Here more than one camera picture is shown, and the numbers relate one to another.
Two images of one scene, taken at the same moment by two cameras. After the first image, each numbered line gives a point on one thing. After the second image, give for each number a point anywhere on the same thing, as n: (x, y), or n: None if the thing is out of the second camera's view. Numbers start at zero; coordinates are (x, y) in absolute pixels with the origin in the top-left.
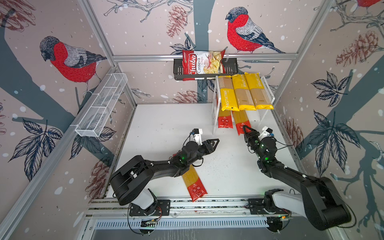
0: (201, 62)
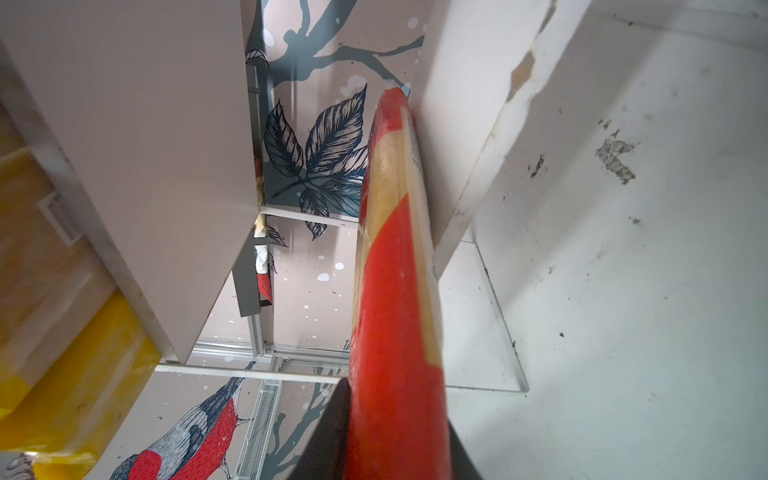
0: (261, 260)
